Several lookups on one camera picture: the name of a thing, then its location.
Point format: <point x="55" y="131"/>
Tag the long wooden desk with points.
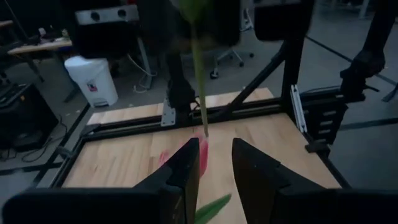
<point x="40" y="47"/>

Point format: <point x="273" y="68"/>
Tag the long silver bracket plate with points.
<point x="299" y="109"/>

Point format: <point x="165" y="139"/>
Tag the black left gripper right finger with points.
<point x="273" y="193"/>

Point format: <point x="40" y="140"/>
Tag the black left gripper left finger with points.
<point x="174" y="199"/>

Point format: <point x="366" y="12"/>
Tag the white trash can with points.
<point x="93" y="81"/>

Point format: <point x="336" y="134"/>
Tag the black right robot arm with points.
<point x="363" y="65"/>

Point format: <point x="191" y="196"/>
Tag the black equipment case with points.
<point x="25" y="115"/>

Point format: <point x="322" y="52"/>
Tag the peach pink artificial tulip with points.
<point x="199" y="77"/>
<point x="213" y="208"/>

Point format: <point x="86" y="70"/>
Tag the red glass vase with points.
<point x="204" y="155"/>

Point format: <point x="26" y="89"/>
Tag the grey office chair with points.
<point x="231" y="60"/>

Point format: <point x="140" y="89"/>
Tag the silver angle bracket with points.
<point x="168" y="112"/>

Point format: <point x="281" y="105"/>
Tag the black device with grey panel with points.
<point x="105" y="31"/>

